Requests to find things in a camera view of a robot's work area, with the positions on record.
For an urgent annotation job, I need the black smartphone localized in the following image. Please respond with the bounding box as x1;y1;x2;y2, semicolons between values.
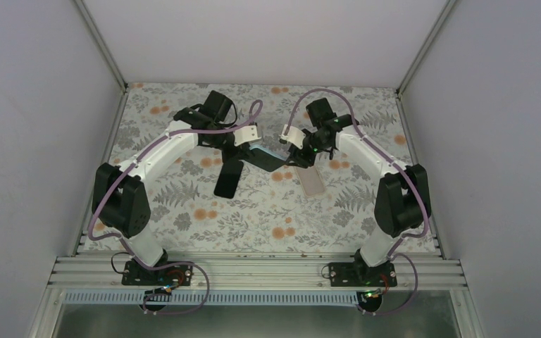
213;160;244;199

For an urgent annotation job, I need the phone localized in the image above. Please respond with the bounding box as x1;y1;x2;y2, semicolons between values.
244;145;287;173

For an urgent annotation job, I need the cream phone case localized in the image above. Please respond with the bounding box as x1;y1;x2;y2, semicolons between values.
295;166;326;197

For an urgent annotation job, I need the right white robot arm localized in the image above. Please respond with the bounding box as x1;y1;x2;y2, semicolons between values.
280;99;431;287

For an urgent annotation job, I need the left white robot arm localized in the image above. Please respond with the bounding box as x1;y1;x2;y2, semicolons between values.
88;91;263;285

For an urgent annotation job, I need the floral patterned table mat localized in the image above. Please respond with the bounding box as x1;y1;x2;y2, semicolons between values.
82;82;440;255

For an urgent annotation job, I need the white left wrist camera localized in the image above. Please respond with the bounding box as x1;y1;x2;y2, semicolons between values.
233;124;263;146

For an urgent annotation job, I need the aluminium frame right rail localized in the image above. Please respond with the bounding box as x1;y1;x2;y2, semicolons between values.
397;1;461;258

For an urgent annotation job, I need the aluminium frame rail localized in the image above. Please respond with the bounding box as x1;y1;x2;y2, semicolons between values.
66;1;128;256
397;1;461;258

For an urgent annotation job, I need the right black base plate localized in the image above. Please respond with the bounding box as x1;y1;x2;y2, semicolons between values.
328;262;398;287

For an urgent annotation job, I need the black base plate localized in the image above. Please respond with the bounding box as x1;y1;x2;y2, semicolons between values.
328;262;398;287
121;260;193;287

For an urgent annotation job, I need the white slotted cable duct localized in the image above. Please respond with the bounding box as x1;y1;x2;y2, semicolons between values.
63;289;358;306

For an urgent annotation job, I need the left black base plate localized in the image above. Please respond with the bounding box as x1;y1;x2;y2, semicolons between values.
121;260;193;287

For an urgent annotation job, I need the aluminium front rail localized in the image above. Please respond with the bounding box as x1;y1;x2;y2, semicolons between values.
48;254;468;291

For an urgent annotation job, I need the aluminium frame left rail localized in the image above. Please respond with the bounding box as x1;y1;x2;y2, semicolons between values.
66;1;128;256

